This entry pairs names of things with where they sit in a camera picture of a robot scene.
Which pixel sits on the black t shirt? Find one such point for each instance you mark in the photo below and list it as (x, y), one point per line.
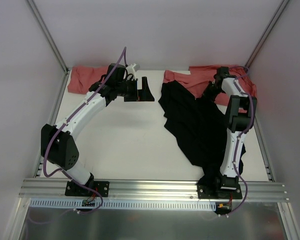
(198, 125)

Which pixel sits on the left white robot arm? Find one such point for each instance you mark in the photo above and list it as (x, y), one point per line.
(57, 143)

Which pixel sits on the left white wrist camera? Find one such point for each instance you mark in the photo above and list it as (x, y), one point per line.
(132, 68)

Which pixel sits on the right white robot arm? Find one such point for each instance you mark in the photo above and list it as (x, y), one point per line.
(239, 119)

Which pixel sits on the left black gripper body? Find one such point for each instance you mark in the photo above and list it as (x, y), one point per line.
(136, 89)

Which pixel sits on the crumpled red t shirt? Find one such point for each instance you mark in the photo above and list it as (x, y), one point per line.
(200, 76)

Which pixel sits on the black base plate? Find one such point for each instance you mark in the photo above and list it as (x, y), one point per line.
(73, 190)
(205, 192)

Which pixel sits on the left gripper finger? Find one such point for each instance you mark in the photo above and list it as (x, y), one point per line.
(145, 90)
(141, 97)

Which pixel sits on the folded red t shirt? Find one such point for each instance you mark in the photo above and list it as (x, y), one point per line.
(82, 77)

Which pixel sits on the aluminium front rail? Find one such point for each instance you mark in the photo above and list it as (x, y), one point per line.
(156, 190)

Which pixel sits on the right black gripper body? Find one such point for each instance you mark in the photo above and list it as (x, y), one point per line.
(207, 92)

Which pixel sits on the white slotted cable duct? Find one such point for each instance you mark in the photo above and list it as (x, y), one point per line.
(196, 205)

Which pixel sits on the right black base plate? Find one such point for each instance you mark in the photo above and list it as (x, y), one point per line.
(205, 192)

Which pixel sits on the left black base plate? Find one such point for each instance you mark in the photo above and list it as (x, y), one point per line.
(73, 190)

